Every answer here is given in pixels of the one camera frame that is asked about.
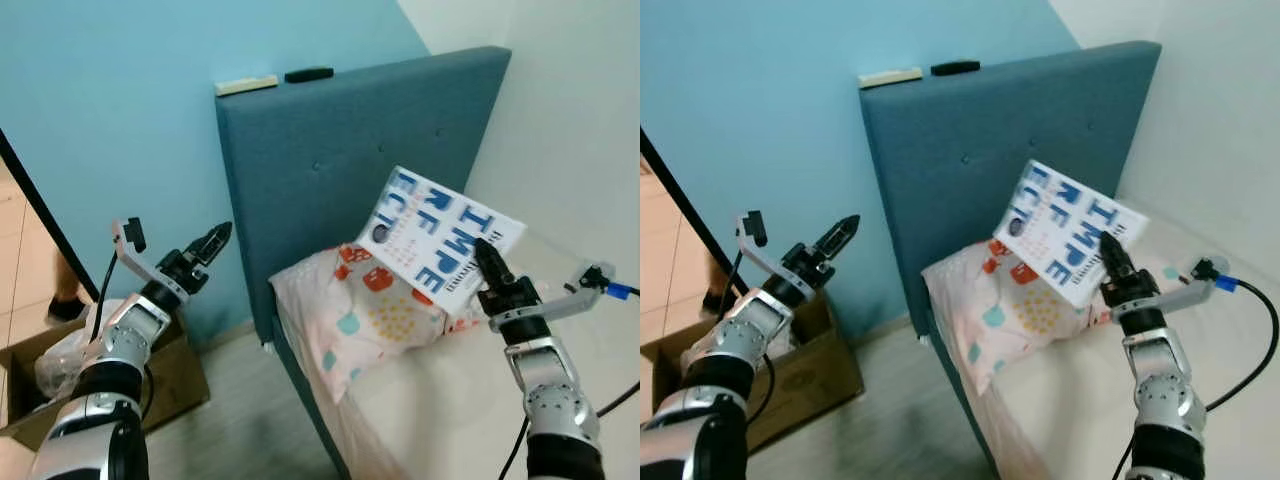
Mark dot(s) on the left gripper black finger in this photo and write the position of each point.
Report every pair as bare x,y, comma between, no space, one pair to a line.
836,231
208,236
215,247
842,243

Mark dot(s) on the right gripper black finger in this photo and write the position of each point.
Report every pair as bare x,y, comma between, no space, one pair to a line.
490,268
1116,262

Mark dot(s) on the white book blue letters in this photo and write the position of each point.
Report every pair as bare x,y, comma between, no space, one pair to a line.
1060,230
440,230

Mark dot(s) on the pink patterned pillow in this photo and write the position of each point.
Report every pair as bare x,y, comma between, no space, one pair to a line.
340,320
980,320

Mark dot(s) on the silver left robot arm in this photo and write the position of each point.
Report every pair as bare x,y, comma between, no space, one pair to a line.
740,340
120,350

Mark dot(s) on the person in black shorts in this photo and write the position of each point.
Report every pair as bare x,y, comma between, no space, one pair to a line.
68,305
718,290

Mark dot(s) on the mattress with cream sheet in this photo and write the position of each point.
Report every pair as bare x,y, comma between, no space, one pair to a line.
1060,420
450,400

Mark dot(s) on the brown cardboard box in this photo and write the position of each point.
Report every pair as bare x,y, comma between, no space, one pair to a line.
175,390
810,385

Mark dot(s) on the blue fabric bed headboard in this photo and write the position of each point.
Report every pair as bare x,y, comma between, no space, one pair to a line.
300,150
950,140

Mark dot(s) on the clear crumpled plastic bag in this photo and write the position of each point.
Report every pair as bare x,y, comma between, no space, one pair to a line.
65,360

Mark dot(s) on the white remote control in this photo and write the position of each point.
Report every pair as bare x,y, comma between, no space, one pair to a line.
890,78
247,85

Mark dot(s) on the black remote control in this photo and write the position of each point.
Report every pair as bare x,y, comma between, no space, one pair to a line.
309,74
955,68

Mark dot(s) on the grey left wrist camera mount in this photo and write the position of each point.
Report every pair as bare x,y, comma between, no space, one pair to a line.
765,258
140,262

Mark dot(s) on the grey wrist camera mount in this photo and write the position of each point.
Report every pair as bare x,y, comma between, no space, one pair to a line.
765,258
1195,290
140,262
575,295

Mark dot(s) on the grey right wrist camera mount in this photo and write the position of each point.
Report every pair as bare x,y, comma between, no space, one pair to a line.
1195,290
575,295

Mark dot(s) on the black door frame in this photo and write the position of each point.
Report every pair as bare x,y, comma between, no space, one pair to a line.
35,210
680,205

